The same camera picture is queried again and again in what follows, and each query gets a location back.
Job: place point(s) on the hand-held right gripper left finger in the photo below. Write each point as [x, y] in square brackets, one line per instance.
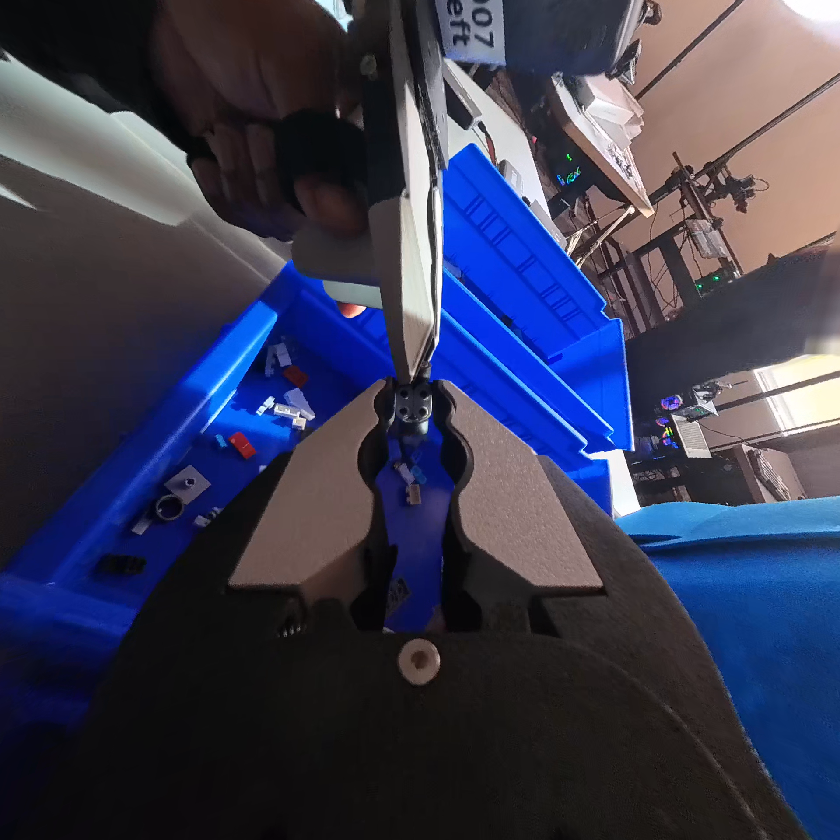
[315, 518]

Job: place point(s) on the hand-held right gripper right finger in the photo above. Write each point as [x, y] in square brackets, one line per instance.
[518, 518]

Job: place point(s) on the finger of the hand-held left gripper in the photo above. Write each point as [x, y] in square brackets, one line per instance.
[407, 275]
[439, 223]

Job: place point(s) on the small grey black brick assembly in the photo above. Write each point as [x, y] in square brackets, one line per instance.
[413, 401]

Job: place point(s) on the person's left forearm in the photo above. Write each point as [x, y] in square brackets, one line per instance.
[79, 46]

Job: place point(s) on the grey desk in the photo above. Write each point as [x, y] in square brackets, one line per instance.
[98, 328]

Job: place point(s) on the person's left hand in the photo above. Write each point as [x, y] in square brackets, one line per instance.
[243, 79]

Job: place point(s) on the wooden table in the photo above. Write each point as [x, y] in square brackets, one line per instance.
[604, 131]

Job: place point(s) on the pile of loose toy bricks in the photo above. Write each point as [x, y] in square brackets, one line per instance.
[187, 485]

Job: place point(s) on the large blue plastic bin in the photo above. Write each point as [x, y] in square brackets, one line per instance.
[197, 420]

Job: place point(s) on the black computer tower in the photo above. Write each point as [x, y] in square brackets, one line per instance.
[695, 436]

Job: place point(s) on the blue fabric chair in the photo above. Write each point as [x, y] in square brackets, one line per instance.
[754, 656]

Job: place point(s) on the black table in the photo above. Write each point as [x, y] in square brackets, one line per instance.
[722, 315]

